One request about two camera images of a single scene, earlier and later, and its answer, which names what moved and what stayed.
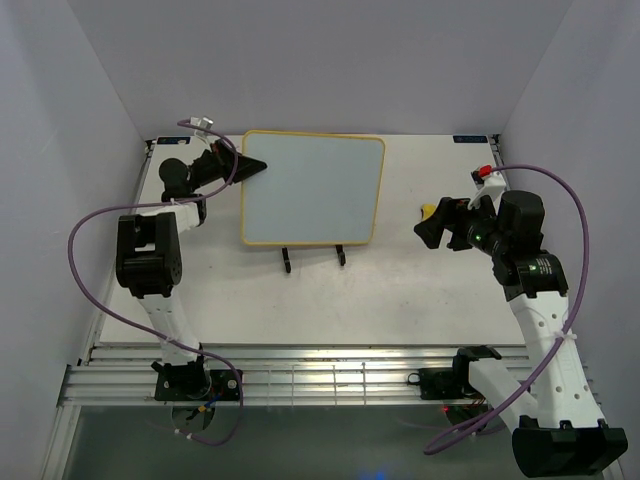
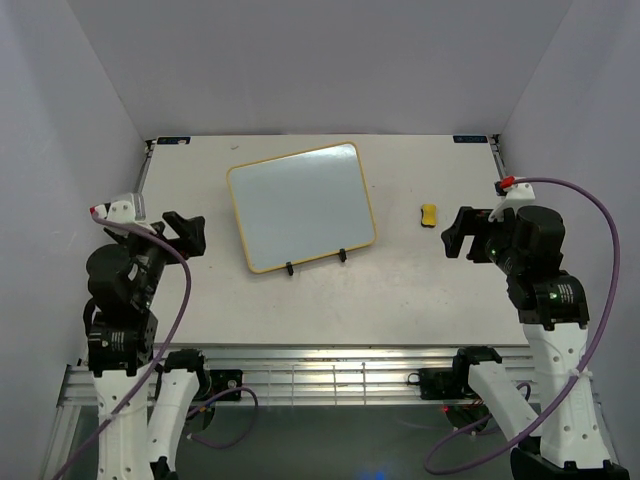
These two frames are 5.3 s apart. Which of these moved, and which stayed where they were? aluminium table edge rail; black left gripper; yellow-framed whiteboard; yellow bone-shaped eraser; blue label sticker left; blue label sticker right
Moved: black left gripper; yellow-framed whiteboard
Stayed: blue label sticker left; yellow bone-shaped eraser; blue label sticker right; aluminium table edge rail
